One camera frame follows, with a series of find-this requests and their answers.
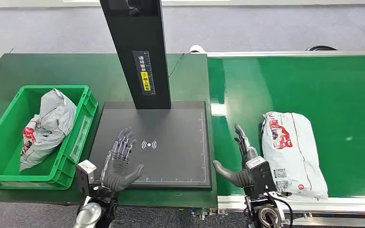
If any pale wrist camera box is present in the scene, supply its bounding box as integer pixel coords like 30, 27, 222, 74
75, 160, 97, 194
245, 156, 278, 197

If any black round object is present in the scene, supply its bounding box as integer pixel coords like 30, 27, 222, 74
305, 45, 339, 52

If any white red-print mail bag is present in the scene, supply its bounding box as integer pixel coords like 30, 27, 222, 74
261, 112, 329, 201

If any black yellow column label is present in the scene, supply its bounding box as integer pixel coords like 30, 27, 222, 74
133, 50, 156, 96

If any black inbound scanner machine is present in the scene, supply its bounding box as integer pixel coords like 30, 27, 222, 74
88, 0, 213, 190

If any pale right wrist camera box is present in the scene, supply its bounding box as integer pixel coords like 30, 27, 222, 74
245, 156, 278, 197

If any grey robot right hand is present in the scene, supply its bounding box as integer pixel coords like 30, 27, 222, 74
212, 123, 259, 190

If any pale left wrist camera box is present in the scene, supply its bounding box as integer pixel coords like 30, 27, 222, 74
75, 160, 97, 194

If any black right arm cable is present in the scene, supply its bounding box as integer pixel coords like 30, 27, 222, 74
264, 191, 294, 228

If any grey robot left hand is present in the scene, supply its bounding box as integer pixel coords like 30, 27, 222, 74
100, 125, 145, 193

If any thin black table cable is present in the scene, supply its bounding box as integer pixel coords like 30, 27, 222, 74
169, 53, 185, 78

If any green plastic crate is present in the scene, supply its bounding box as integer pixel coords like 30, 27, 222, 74
0, 85, 99, 190

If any crumpled grey mail bag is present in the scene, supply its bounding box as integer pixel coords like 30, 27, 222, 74
19, 88, 77, 172

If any green conveyor belt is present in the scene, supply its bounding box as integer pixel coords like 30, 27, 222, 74
207, 56, 365, 199

